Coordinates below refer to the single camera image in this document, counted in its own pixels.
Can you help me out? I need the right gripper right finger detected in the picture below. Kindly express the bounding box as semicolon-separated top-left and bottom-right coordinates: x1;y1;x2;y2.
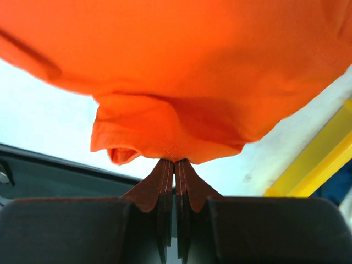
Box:
174;159;222;263

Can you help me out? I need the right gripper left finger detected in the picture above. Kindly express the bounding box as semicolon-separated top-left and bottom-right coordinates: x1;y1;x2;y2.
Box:
122;159;174;263

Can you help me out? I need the orange t shirt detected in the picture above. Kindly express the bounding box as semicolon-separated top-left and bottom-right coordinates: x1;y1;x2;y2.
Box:
1;1;351;165

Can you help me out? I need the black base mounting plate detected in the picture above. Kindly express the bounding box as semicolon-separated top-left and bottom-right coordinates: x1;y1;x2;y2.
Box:
1;144;140;206

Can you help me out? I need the navy blue t shirt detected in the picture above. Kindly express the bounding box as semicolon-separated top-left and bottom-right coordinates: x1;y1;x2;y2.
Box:
310;160;351;206

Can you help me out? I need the yellow plastic tray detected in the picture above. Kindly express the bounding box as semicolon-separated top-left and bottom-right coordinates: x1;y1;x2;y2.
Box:
264;99;351;197

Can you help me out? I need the white t shirt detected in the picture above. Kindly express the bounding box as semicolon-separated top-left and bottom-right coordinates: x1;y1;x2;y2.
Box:
339;196;352;229

